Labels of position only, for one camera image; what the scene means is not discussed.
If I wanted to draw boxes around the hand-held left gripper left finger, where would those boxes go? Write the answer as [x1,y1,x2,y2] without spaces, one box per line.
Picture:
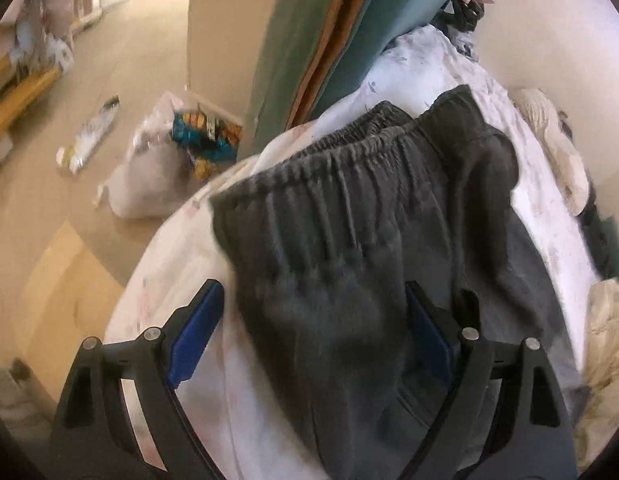
[49,279,230,480]

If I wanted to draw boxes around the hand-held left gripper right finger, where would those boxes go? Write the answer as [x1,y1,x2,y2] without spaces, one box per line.
[389,281,580,480]

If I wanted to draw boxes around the dark grey pants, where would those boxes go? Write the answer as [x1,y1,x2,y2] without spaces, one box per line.
[209,85,590,480]

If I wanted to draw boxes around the white floral bed sheet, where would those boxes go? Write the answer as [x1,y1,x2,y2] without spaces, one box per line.
[104,25,605,480]

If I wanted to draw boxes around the white plastic bag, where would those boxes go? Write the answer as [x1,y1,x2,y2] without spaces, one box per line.
[92,91,245,220]

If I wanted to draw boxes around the cream fluffy blanket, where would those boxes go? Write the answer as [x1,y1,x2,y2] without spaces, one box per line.
[572,280,619,471]

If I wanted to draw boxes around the dark green cloth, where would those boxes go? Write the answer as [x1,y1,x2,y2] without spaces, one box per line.
[577,180,619,281]

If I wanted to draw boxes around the colourful snack packets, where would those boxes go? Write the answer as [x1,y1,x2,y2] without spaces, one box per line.
[170,109,243,181]

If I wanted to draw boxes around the plastic bottle on floor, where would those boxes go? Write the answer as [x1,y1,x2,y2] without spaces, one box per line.
[56,94,121,177]

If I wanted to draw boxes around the yellow wooden shelf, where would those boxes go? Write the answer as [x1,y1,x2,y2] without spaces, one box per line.
[0,55,65,147]

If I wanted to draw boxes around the orange cushion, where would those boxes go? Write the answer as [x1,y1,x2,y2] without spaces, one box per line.
[286,0,377,126]

